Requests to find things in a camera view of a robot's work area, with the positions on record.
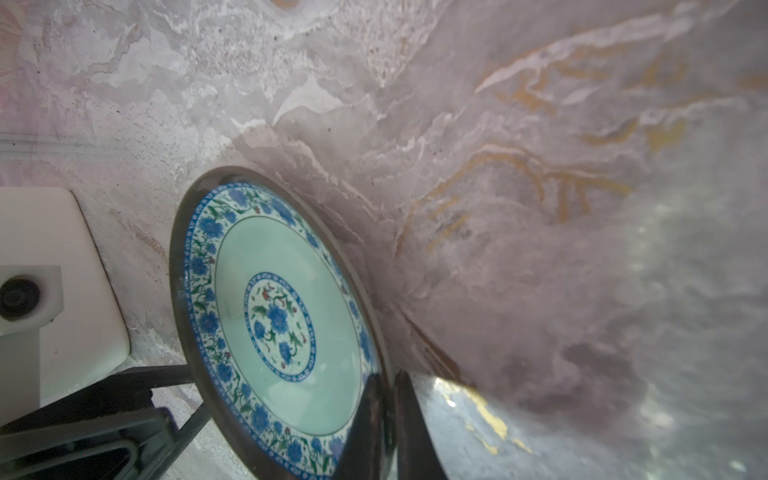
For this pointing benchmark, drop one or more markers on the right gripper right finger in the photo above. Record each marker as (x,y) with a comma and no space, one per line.
(416,455)

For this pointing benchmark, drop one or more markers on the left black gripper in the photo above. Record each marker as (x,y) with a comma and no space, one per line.
(109,430)

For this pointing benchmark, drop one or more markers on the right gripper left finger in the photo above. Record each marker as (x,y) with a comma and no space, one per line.
(362,453)

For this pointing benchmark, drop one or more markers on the small blue patterned plate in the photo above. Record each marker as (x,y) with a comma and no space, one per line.
(275,325)

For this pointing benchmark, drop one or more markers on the white plastic bin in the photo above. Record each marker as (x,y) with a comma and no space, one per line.
(45,238)

